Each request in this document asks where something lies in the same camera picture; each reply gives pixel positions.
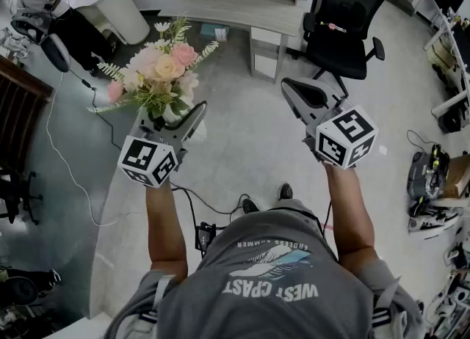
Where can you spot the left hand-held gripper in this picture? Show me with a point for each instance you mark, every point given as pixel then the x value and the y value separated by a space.
pixel 147 161

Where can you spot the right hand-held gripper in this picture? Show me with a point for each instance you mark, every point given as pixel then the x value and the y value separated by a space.
pixel 345 139

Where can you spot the pink flowers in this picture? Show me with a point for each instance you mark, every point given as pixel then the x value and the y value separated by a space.
pixel 169 68

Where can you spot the person's right forearm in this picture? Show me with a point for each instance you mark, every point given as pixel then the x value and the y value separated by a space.
pixel 349 213

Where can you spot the person's left forearm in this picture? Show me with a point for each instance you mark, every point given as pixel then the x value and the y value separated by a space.
pixel 165 227

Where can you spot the grey wooden desk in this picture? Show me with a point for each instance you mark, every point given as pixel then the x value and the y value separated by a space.
pixel 227 3

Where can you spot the white office desk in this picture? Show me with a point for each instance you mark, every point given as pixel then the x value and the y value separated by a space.
pixel 446 25

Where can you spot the black mesh office chair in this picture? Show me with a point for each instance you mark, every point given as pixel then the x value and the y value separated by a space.
pixel 341 51

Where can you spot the white paper scrap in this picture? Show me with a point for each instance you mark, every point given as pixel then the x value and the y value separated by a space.
pixel 382 149

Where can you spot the person's right black shoe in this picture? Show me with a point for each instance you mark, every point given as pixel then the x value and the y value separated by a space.
pixel 285 191

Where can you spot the person's black shoe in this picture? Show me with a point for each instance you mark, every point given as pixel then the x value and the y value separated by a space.
pixel 250 206
pixel 285 191

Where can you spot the teal box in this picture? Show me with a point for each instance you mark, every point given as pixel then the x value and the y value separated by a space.
pixel 207 31

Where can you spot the person's left black shoe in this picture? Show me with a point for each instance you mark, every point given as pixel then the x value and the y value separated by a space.
pixel 250 206

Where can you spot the white round table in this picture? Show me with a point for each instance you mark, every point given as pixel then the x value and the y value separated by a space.
pixel 121 11

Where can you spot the black battery pack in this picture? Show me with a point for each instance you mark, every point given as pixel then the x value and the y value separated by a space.
pixel 205 236

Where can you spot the black and white office chair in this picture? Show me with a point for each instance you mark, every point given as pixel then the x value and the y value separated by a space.
pixel 55 49

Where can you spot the grey bag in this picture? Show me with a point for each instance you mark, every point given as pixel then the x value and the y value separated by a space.
pixel 422 176

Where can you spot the dark wooden bench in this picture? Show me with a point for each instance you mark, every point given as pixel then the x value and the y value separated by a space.
pixel 18 110

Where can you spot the black chair base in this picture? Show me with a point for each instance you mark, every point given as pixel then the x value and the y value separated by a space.
pixel 18 198

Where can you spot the cardboard box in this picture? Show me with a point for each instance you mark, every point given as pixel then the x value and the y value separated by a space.
pixel 459 178

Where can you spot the white and black sneaker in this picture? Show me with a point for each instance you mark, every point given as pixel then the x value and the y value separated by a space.
pixel 431 222

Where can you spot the person's grey t-shirt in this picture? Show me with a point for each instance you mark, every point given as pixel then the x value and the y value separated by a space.
pixel 264 312

